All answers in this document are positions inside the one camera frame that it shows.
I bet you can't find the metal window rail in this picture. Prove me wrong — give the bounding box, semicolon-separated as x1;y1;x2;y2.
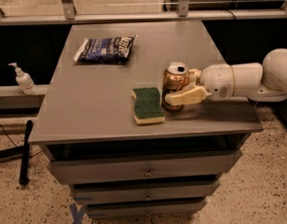
0;0;287;25

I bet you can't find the bottom grey drawer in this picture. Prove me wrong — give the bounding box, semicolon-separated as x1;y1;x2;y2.
86;198;206;219

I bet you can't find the orange soda can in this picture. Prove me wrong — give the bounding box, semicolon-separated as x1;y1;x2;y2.
161;62;189;113

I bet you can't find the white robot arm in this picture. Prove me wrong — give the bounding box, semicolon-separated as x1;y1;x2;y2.
164;49;287;106

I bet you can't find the grey drawer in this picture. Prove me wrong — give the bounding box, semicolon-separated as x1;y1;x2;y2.
48;149;241;185
86;198;206;219
71;180;220;204

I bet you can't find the white pump bottle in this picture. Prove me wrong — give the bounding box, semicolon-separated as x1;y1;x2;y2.
9;63;37;95

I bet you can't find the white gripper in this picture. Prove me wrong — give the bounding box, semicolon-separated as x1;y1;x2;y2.
164;63;234;106

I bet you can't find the grey drawer cabinet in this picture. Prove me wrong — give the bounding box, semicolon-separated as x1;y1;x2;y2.
30;21;262;219

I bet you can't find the black cable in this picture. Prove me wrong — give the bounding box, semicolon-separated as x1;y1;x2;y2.
0;120;19;147

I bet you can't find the black stand leg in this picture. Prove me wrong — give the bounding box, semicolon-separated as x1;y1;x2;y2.
19;120;33;185

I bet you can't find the blue chip bag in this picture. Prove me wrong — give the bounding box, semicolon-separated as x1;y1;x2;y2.
74;36;137;63

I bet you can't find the top grey drawer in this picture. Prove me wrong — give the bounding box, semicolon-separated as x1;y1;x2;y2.
48;149;241;185

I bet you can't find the green and yellow sponge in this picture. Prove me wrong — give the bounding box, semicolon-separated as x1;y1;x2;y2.
132;87;165;125

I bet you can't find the middle grey drawer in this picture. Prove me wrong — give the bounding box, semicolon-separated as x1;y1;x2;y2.
71;180;220;204

